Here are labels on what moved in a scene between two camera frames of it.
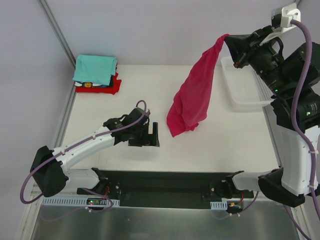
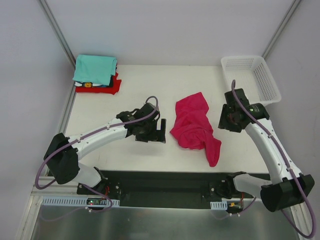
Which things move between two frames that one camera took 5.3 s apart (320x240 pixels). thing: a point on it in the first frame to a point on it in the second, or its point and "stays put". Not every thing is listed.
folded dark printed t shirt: (91, 85) stays put
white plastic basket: (245, 87) stays put
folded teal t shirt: (95, 69) stays put
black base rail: (167, 189) stays put
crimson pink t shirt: (189, 106) to (192, 129)
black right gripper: (244, 50) to (224, 119)
